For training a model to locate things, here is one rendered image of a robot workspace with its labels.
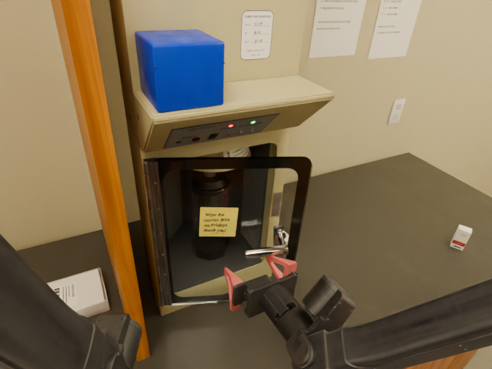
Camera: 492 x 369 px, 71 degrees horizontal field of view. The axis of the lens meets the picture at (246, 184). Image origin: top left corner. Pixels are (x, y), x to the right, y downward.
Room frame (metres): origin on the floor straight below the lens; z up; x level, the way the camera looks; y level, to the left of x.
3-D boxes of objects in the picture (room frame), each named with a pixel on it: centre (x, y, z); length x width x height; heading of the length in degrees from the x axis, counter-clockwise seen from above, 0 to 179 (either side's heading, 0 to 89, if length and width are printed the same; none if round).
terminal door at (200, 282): (0.56, 0.03, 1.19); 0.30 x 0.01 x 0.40; 99
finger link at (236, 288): (0.45, -0.01, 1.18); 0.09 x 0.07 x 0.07; 31
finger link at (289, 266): (0.48, -0.06, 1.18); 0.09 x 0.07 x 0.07; 31
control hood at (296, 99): (0.56, 0.02, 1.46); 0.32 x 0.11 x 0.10; 119
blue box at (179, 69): (0.52, 0.11, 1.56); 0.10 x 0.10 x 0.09; 29
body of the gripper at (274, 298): (0.40, -0.07, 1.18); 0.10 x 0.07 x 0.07; 121
